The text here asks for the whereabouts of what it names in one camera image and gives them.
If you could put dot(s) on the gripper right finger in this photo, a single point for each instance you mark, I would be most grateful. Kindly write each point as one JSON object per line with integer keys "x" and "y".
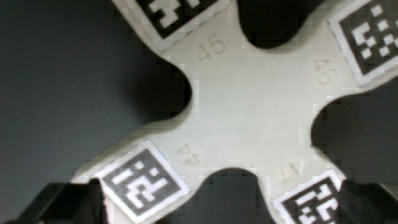
{"x": 369, "y": 203}

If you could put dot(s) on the white cross-shaped table base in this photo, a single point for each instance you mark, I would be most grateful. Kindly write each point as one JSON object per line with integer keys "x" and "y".
{"x": 262, "y": 88}

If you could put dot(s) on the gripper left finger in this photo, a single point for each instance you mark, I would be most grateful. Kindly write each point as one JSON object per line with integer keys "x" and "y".
{"x": 69, "y": 204}

